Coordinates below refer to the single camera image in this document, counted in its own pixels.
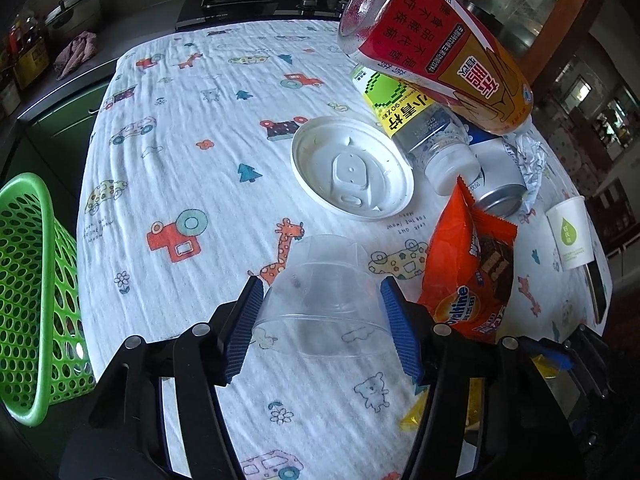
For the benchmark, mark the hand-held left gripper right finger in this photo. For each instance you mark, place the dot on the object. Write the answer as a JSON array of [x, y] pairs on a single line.
[[400, 330]]

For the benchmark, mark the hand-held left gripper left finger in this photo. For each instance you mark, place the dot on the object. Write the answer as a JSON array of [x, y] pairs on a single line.
[[245, 330]]

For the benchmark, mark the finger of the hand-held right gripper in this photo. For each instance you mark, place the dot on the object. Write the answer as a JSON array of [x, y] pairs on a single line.
[[590, 360]]

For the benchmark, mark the clear plastic cup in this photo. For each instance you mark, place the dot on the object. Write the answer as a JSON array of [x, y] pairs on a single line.
[[320, 285]]

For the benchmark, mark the blue white drink can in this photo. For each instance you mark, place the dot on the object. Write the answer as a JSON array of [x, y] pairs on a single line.
[[495, 175]]

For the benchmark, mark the green plastic basket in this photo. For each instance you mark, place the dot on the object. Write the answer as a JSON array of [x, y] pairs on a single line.
[[30, 285]]

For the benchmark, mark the red label plastic bottle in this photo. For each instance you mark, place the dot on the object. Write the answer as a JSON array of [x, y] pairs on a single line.
[[440, 45]]

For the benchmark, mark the black phone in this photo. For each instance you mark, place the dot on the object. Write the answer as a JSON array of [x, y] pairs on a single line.
[[596, 290]]

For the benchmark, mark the orange snack packet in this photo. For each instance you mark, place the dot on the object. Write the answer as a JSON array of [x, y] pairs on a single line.
[[450, 260]]

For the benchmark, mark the yellow wrapper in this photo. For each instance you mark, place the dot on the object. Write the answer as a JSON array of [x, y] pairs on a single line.
[[415, 415]]

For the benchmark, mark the white paper cup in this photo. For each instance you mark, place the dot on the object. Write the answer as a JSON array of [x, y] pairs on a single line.
[[570, 235]]

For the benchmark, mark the printed white tablecloth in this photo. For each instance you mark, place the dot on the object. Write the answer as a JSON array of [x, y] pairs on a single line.
[[200, 185]]

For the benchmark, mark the white plastic lid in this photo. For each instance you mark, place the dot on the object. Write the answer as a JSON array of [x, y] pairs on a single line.
[[350, 170]]

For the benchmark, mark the crumpled white paper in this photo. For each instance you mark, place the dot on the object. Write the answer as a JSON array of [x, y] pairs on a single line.
[[532, 160]]

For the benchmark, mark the yellow green label bottle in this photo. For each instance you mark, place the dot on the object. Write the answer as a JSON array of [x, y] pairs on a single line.
[[400, 110]]

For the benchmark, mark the black gas stove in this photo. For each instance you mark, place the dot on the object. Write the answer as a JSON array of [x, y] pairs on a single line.
[[240, 7]]

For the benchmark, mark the pink rag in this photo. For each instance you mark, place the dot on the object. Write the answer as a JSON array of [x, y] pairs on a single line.
[[75, 52]]

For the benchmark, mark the glass jar yellow label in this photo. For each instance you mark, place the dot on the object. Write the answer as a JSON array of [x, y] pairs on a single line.
[[32, 55]]

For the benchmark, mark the wooden glass cabinet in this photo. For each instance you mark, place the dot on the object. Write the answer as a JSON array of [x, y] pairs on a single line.
[[540, 5]]

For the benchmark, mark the steel pot with lid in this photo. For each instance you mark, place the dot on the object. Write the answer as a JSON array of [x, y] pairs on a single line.
[[75, 15]]

